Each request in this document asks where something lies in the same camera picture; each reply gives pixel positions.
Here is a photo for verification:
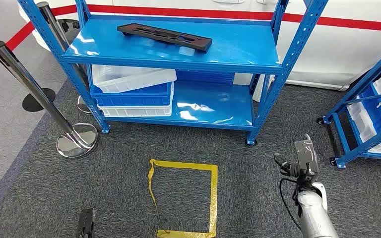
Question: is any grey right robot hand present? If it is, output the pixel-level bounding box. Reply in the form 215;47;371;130
293;133;319;184

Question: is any long black plastic part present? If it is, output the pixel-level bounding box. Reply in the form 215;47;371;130
117;23;213;53

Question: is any blue metal shelf rack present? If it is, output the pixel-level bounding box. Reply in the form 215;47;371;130
316;39;381;169
17;0;329;146

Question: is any blue plastic bin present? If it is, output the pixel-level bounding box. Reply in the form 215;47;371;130
90;82;175;107
358;84;381;143

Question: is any yellow tape square peeled edge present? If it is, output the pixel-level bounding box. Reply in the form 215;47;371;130
147;159;218;238

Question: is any white car with red stripe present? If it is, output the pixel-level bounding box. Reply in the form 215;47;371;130
19;0;381;92

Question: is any clear white plastic bin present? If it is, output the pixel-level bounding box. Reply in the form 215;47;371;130
92;64;177;94

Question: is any black round floor disc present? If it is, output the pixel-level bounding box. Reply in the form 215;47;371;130
22;88;56;113

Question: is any black right wrist camera bracket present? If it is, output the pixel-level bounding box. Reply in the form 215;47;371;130
273;152;298;178

